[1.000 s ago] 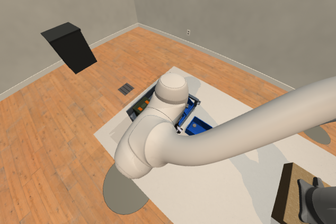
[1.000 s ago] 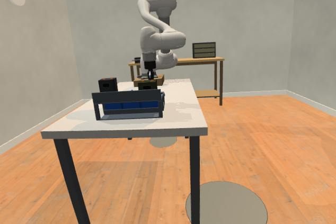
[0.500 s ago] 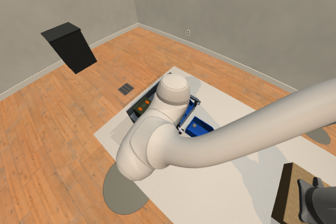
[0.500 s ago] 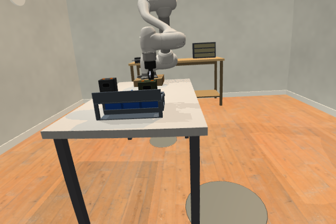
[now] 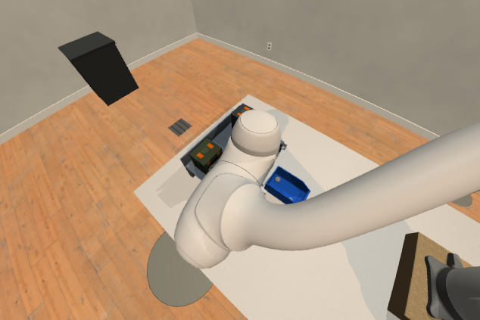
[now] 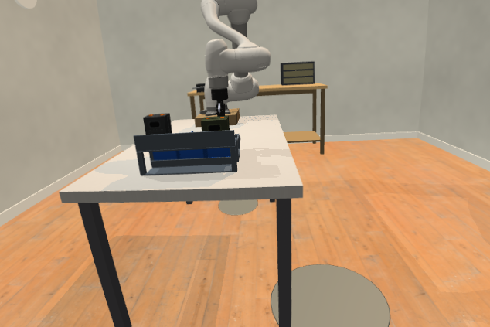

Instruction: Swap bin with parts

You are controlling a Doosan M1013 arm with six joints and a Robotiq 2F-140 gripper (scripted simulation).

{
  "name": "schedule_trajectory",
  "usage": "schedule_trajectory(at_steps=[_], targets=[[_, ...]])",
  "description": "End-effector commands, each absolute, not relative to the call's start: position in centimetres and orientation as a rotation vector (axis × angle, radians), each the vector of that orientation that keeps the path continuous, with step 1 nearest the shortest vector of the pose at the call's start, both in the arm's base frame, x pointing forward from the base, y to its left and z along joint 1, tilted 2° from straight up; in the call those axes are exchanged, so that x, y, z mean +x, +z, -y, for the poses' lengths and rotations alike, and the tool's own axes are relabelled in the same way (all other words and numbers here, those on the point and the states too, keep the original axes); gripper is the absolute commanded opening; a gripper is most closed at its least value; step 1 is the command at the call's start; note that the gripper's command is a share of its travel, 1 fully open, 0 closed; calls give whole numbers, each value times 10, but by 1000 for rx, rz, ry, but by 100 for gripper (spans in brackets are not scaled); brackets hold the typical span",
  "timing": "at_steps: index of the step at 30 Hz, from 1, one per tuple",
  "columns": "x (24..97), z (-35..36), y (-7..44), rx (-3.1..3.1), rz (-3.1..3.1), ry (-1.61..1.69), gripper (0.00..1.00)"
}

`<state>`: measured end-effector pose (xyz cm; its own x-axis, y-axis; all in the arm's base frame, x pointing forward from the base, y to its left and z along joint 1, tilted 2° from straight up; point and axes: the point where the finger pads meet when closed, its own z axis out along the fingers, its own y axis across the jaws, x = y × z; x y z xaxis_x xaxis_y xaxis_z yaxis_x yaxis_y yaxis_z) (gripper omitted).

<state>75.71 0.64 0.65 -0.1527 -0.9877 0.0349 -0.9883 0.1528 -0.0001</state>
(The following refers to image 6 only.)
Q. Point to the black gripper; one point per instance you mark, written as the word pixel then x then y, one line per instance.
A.
pixel 219 94

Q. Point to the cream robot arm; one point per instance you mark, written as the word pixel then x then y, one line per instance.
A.
pixel 245 57

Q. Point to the grey metal shelf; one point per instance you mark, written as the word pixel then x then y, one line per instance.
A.
pixel 188 141

